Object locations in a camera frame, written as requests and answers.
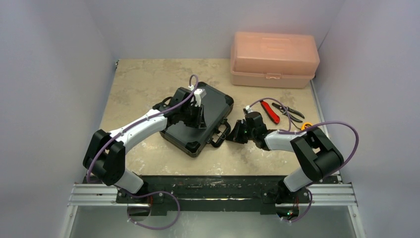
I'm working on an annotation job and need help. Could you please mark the black poker set case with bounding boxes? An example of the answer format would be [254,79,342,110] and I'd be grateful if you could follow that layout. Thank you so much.
[160,82,234,158]

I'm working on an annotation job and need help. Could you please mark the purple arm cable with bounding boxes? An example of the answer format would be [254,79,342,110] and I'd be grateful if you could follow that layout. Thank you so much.
[86,74,200,231]
[248,97,360,224]

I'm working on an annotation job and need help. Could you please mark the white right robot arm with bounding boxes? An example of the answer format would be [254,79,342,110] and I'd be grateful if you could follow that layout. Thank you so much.
[225,112,344,203]

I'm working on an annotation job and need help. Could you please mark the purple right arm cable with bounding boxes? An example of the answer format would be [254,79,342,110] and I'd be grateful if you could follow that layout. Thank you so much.
[248,97,360,224]

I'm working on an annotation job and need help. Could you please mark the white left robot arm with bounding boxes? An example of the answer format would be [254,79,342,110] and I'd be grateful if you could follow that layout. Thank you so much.
[83,86,206,203]

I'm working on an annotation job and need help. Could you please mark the black handled pliers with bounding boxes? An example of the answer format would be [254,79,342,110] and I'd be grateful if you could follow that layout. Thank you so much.
[271,103,305,123]

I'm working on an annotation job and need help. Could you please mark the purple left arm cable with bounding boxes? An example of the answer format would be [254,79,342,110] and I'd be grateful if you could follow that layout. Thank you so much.
[86,74,200,231]

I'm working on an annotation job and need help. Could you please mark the pink plastic toolbox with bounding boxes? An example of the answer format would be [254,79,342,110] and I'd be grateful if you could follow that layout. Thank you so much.
[230,32,320,89]

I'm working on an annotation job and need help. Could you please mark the black table edge rail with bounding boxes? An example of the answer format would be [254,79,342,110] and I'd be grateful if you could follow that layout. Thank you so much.
[82,175,339,216]

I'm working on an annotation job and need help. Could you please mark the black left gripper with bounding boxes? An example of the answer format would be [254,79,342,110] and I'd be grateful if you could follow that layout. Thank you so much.
[180,103,206,129]

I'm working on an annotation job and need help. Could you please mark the red handled tool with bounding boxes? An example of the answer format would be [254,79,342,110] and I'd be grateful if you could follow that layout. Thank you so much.
[260,100,280,124]

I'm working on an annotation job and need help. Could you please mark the yellow tape measure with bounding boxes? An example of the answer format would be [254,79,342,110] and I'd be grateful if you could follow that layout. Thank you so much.
[301,122,312,130]

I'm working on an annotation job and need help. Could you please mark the aluminium frame rail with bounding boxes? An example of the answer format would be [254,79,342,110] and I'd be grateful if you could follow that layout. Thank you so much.
[67,166,358,208]

